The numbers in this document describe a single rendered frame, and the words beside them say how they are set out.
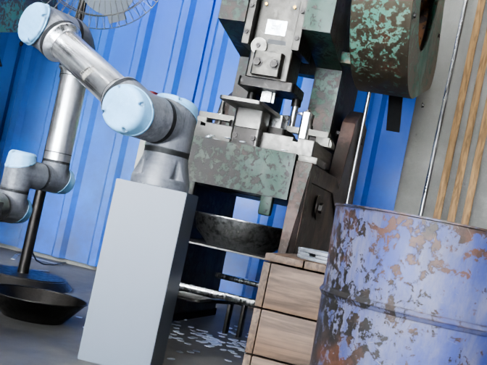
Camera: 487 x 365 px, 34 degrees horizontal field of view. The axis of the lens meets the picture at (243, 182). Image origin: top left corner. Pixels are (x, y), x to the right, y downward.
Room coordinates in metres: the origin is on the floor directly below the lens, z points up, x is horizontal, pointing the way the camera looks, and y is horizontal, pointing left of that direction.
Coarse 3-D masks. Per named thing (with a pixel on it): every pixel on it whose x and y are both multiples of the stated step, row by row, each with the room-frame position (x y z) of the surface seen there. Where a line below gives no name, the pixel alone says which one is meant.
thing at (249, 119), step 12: (228, 96) 2.48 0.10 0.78; (240, 108) 2.59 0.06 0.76; (252, 108) 2.57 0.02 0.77; (264, 108) 2.51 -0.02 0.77; (240, 120) 2.59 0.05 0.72; (252, 120) 2.58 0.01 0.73; (264, 120) 2.58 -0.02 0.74; (240, 132) 2.59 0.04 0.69; (252, 132) 2.58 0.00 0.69; (252, 144) 2.57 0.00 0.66
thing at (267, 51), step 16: (272, 0) 2.68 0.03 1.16; (288, 0) 2.67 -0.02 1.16; (272, 16) 2.68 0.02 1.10; (288, 16) 2.66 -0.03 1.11; (256, 32) 2.69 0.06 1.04; (272, 32) 2.68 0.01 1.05; (288, 32) 2.66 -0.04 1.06; (256, 48) 2.68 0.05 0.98; (272, 48) 2.67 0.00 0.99; (288, 48) 2.66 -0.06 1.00; (256, 64) 2.65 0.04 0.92; (272, 64) 2.63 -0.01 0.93; (288, 64) 2.65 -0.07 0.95; (288, 80) 2.67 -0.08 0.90
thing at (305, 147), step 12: (204, 132) 2.66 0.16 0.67; (216, 132) 2.65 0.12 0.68; (228, 132) 2.63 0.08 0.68; (264, 132) 2.60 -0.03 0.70; (264, 144) 2.59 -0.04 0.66; (276, 144) 2.58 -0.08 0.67; (288, 144) 2.57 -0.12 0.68; (300, 144) 2.56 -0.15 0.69; (312, 144) 2.55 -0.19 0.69; (312, 156) 2.55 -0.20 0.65; (324, 156) 2.72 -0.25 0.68
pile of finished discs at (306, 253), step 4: (300, 248) 2.02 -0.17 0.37; (304, 248) 2.00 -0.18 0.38; (308, 248) 2.14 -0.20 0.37; (300, 252) 2.02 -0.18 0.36; (304, 252) 1.99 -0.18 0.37; (308, 252) 1.98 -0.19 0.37; (312, 252) 1.96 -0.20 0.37; (316, 252) 1.95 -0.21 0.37; (320, 252) 2.17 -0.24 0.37; (324, 252) 2.18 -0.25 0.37; (300, 256) 2.01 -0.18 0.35; (304, 256) 1.99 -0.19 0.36; (308, 256) 2.14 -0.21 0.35; (312, 256) 1.97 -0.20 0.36; (316, 256) 1.95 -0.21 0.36; (320, 256) 1.94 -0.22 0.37; (324, 256) 2.18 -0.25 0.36; (312, 260) 1.96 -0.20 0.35; (316, 260) 1.95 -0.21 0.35; (320, 260) 1.94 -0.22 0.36; (324, 260) 1.94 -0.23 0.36
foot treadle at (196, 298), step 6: (180, 294) 2.36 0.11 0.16; (186, 294) 2.40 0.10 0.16; (192, 294) 2.43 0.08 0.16; (186, 300) 2.41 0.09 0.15; (192, 300) 2.34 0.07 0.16; (198, 300) 2.33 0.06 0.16; (204, 300) 2.38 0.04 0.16; (210, 300) 2.43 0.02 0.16; (216, 300) 2.60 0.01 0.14; (222, 300) 2.68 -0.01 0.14
